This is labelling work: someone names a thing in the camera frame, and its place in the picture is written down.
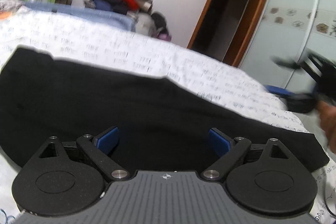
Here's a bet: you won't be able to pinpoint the pile of mixed clothes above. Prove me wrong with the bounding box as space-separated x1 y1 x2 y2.
83 0 171 42

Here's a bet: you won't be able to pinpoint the light blue blanket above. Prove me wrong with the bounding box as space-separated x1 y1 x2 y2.
24 2 135 32

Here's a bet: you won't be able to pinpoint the colourful patterned cloth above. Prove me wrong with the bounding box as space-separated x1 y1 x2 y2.
0 0 24 20

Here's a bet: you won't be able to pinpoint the black pants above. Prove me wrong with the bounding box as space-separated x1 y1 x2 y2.
1 48 329 172

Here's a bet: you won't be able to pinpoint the person's right hand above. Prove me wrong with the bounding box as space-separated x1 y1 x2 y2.
317 101 336 153

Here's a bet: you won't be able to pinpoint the white bedsheet with blue script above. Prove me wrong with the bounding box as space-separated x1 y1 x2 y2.
1 11 335 223

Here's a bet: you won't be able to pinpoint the brown wooden door frame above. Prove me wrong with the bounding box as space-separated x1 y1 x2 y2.
187 0 266 67

